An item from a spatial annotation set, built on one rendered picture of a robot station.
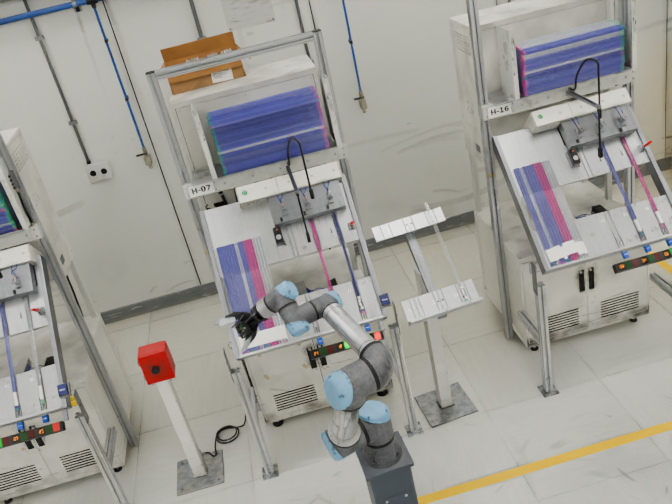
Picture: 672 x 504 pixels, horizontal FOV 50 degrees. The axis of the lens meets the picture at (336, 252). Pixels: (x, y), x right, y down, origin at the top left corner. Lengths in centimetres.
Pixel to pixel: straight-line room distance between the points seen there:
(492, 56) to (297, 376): 185
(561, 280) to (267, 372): 157
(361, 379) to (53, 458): 213
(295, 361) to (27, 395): 124
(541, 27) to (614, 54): 36
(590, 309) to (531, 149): 96
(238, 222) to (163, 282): 196
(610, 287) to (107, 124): 316
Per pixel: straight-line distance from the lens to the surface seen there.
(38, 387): 342
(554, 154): 362
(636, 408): 373
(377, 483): 278
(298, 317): 251
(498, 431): 362
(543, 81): 355
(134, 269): 519
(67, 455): 396
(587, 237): 350
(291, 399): 377
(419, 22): 487
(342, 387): 221
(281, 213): 327
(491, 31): 360
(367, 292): 323
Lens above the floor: 249
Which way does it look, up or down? 28 degrees down
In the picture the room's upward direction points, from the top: 13 degrees counter-clockwise
